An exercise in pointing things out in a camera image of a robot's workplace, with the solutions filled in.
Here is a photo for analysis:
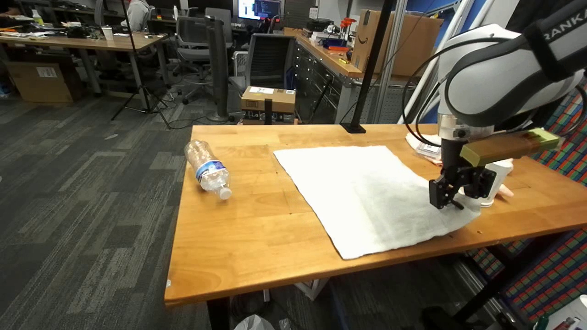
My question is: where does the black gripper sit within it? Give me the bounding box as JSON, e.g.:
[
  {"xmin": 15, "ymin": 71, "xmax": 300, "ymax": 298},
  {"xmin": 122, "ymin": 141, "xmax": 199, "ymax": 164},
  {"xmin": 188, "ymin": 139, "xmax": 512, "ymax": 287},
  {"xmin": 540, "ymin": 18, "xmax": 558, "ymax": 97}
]
[{"xmin": 430, "ymin": 139, "xmax": 481, "ymax": 208}]

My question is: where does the white cloth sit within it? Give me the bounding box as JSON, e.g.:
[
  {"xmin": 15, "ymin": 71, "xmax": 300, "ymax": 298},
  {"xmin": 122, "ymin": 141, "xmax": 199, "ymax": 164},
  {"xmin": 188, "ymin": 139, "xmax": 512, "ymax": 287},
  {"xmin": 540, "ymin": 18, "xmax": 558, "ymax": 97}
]
[{"xmin": 276, "ymin": 144, "xmax": 481, "ymax": 260}]

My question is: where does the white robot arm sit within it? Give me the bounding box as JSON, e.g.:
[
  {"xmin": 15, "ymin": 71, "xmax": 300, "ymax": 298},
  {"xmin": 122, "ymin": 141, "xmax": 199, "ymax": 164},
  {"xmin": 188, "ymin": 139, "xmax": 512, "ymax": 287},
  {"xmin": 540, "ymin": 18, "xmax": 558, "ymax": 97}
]
[{"xmin": 430, "ymin": 0, "xmax": 587, "ymax": 208}]

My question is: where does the white paper cup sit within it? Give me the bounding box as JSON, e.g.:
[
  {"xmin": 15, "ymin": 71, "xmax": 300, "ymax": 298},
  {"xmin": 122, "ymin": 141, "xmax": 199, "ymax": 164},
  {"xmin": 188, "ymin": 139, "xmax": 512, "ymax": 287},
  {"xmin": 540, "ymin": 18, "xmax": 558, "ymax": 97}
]
[{"xmin": 457, "ymin": 159, "xmax": 514, "ymax": 208}]

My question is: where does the black vertical pole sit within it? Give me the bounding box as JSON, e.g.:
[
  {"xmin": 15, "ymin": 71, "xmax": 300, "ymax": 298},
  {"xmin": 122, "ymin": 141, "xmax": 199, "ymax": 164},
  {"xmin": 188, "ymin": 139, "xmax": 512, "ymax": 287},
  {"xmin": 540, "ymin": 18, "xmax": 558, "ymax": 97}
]
[{"xmin": 342, "ymin": 0, "xmax": 397, "ymax": 133}]

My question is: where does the large cardboard box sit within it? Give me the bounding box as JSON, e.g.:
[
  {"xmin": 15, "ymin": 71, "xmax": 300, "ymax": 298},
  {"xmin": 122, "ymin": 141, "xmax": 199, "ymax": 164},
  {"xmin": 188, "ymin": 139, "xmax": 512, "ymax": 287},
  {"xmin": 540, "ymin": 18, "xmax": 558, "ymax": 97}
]
[{"xmin": 351, "ymin": 9, "xmax": 444, "ymax": 78}]

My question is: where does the grey drawer cabinet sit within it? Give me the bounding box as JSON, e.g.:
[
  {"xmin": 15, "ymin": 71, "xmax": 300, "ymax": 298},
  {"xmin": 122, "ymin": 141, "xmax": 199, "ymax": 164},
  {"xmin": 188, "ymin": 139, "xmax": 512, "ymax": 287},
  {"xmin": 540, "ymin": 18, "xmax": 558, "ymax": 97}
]
[{"xmin": 287, "ymin": 27, "xmax": 362, "ymax": 124}]

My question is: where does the cardboard box on stool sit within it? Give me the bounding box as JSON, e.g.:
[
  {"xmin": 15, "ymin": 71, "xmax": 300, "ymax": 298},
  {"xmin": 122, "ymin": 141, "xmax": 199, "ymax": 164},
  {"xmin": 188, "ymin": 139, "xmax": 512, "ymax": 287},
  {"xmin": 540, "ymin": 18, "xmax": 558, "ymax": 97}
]
[{"xmin": 241, "ymin": 86, "xmax": 296, "ymax": 113}]

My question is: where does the black office chair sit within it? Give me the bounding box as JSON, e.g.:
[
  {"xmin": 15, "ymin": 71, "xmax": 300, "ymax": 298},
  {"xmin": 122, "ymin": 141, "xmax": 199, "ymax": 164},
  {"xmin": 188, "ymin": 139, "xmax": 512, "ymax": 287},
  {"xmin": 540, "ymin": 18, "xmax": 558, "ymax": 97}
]
[{"xmin": 226, "ymin": 31, "xmax": 300, "ymax": 117}]

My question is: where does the clear plastic water bottle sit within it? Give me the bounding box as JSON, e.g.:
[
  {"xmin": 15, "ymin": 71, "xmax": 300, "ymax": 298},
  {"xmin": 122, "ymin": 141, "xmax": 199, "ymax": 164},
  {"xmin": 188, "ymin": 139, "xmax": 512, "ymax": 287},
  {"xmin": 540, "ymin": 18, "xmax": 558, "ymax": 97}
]
[{"xmin": 186, "ymin": 139, "xmax": 233, "ymax": 201}]

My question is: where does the computer monitor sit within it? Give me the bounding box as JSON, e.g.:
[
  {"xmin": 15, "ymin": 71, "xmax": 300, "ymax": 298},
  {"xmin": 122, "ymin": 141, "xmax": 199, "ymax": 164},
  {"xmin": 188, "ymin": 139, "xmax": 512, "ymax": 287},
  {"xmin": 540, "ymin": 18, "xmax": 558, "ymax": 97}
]
[{"xmin": 237, "ymin": 0, "xmax": 281, "ymax": 20}]

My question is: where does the black tripod stand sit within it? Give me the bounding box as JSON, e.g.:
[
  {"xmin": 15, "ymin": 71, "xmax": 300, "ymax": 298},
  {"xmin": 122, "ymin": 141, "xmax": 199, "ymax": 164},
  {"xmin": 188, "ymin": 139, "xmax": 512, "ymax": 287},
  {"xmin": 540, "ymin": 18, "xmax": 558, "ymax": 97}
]
[{"xmin": 109, "ymin": 0, "xmax": 175, "ymax": 130}]

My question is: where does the wooden office desk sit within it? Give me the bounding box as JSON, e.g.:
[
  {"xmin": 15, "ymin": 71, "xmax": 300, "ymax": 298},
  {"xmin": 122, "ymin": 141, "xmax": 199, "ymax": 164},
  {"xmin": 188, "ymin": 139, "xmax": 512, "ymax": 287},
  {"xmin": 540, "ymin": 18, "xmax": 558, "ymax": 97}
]
[{"xmin": 0, "ymin": 31, "xmax": 167, "ymax": 93}]

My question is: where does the seated person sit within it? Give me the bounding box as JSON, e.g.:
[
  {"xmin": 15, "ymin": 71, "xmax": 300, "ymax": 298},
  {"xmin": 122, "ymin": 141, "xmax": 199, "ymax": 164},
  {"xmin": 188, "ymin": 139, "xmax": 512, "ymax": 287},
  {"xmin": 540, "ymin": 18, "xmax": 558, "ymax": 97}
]
[{"xmin": 127, "ymin": 0, "xmax": 153, "ymax": 31}]

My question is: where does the cardboard box under desk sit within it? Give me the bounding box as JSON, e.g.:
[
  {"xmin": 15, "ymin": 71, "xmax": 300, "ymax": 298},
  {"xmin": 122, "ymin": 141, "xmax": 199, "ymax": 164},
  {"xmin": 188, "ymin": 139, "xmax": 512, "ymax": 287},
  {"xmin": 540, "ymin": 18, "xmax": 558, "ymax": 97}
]
[{"xmin": 8, "ymin": 62, "xmax": 74, "ymax": 104}]

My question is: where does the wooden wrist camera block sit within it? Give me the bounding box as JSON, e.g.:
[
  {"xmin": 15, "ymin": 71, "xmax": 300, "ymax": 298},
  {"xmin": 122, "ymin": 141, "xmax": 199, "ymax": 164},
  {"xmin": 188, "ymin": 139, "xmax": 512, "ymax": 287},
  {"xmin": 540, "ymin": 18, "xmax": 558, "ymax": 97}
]
[{"xmin": 461, "ymin": 128, "xmax": 560, "ymax": 166}]

